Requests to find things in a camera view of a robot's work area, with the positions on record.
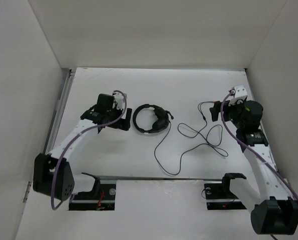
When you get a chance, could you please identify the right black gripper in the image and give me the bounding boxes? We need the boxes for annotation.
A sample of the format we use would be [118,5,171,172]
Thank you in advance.
[209,98,246,129]

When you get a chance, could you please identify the black headphones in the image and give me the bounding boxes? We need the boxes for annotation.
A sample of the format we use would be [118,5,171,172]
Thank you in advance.
[132,104,174,134]

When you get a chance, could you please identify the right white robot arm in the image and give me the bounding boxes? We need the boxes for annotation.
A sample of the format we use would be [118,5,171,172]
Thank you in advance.
[210,98,298,236]

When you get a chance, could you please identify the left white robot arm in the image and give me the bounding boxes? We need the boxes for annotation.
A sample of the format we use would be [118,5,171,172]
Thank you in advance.
[33,90,132,210]

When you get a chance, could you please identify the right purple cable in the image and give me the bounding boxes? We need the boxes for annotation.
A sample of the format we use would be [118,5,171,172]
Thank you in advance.
[220,90,298,240]

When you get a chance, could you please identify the purple cable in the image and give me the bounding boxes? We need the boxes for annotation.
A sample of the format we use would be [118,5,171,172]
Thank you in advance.
[50,89,128,211]
[220,90,298,240]

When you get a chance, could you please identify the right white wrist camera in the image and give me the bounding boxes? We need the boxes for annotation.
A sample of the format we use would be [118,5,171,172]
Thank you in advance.
[228,85,247,106]

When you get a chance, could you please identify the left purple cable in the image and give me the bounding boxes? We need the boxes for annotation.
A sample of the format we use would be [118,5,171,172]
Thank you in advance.
[50,89,128,211]

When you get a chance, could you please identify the left aluminium rail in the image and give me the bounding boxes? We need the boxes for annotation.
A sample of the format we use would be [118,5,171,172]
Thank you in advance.
[43,68,75,154]

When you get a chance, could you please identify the aluminium rail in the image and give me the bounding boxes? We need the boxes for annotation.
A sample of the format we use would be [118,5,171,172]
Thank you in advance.
[43,68,75,154]
[99,176,222,182]

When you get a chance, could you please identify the front aluminium rail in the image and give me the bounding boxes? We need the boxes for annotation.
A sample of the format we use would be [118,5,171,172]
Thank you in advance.
[99,176,222,182]

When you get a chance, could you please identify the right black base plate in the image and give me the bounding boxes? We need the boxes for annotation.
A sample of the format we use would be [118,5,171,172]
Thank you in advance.
[201,181,246,211]

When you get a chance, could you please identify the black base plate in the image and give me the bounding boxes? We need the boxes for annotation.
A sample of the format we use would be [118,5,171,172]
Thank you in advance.
[69,179,117,211]
[201,181,246,211]

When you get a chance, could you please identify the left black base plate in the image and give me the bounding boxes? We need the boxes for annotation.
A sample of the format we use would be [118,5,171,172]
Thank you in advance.
[69,179,117,211]

